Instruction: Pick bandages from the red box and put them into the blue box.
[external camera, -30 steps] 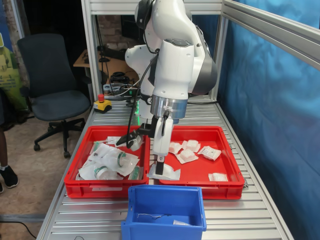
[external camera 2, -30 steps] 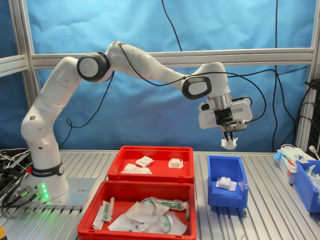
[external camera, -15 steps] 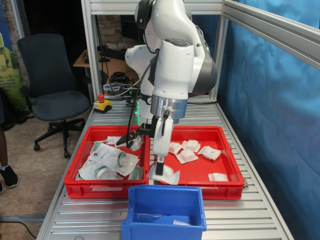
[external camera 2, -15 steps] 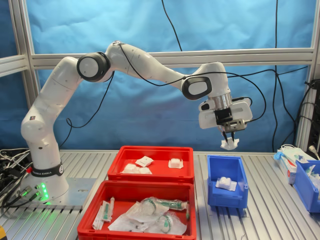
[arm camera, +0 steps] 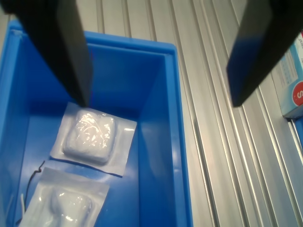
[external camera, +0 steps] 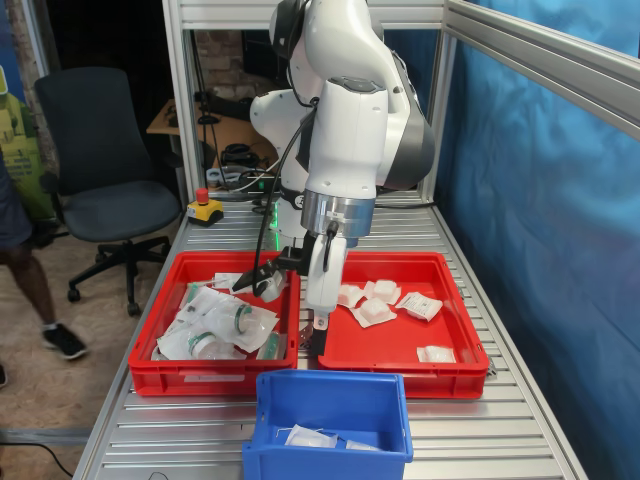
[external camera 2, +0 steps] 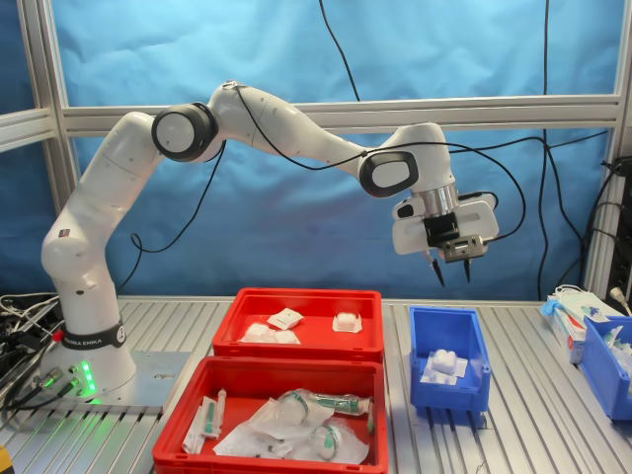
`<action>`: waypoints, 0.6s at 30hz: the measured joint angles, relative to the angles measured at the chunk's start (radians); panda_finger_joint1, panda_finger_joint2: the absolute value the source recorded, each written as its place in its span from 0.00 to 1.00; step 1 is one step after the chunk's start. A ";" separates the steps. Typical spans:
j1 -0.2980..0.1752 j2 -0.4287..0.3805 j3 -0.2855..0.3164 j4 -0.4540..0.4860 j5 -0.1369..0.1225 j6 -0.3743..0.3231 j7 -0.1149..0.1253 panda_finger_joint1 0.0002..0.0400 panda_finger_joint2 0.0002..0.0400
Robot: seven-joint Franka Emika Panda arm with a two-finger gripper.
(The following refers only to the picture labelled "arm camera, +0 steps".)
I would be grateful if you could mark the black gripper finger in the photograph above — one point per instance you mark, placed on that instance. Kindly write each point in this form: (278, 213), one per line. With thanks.
(59, 47)
(255, 52)

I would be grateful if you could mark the white gauze bandage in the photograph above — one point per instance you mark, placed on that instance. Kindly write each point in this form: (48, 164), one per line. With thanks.
(64, 205)
(90, 137)

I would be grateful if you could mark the blue white cardboard carton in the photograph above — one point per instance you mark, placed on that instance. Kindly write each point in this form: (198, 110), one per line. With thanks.
(291, 78)

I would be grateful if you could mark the small open blue bin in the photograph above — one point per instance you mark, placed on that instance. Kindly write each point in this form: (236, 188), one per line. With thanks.
(154, 94)

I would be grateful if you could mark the thin black thread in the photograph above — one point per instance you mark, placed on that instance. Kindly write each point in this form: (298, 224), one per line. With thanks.
(38, 170)

